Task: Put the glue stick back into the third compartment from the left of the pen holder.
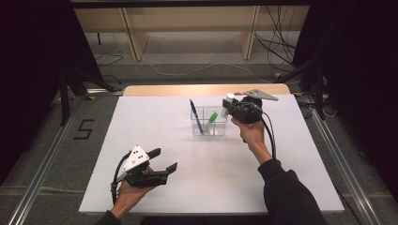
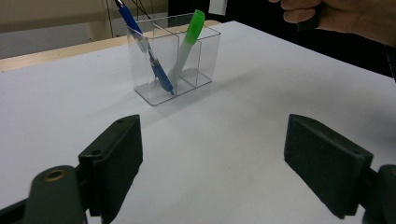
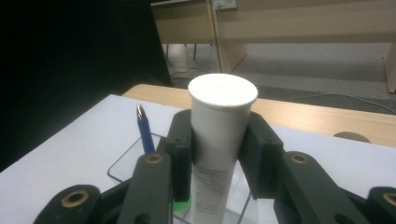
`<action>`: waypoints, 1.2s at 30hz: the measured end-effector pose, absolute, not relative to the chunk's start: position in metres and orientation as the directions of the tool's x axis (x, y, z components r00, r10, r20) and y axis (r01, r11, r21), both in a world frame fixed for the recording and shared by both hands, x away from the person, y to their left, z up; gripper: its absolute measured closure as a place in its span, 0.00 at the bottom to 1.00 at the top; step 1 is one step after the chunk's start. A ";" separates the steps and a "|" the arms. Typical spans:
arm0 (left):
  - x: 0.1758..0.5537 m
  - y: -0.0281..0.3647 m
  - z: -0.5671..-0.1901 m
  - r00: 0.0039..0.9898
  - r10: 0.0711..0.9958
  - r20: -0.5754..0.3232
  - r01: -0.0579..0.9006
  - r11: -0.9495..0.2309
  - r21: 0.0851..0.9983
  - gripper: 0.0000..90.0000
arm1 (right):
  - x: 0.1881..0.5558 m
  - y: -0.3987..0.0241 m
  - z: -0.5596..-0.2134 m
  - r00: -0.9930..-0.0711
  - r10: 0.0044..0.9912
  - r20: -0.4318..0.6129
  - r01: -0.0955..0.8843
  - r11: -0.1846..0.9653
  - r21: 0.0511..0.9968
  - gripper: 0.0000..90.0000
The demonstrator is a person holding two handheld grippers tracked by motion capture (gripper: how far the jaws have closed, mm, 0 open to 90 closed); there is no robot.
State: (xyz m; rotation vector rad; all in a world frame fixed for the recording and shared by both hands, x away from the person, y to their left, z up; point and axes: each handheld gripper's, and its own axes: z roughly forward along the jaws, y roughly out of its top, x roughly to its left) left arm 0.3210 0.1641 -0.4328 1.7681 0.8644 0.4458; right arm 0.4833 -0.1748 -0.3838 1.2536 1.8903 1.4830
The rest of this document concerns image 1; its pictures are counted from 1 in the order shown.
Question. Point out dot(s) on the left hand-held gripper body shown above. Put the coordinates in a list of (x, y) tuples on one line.
[(136, 159)]

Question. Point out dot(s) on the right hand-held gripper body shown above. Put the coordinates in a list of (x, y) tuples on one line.
[(248, 111)]

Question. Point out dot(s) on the green highlighter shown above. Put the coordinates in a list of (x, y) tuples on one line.
[(212, 118)]

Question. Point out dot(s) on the clear plastic pen holder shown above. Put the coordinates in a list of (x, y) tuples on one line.
[(219, 129)]

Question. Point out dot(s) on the blue pen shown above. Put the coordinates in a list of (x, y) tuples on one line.
[(195, 114)]

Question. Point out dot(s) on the person's right hand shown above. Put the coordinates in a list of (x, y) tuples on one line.
[(252, 134)]

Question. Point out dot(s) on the person's left hand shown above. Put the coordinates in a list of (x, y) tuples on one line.
[(130, 198)]

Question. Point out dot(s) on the white table cover board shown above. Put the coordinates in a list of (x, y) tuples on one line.
[(187, 193)]

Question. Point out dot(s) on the yellow floor tape piece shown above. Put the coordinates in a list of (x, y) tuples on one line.
[(278, 75), (298, 93), (90, 97)]

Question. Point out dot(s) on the black metal stand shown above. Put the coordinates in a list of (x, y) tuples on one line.
[(319, 93)]

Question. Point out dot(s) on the black tripod stand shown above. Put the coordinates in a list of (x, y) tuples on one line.
[(64, 103)]

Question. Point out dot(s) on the light wooden desk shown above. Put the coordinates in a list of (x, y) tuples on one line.
[(187, 18)]

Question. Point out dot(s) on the dark curtain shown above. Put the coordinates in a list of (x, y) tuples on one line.
[(359, 62), (31, 62)]

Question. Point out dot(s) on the aluminium floor rail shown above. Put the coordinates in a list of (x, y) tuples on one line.
[(34, 187), (347, 175)]

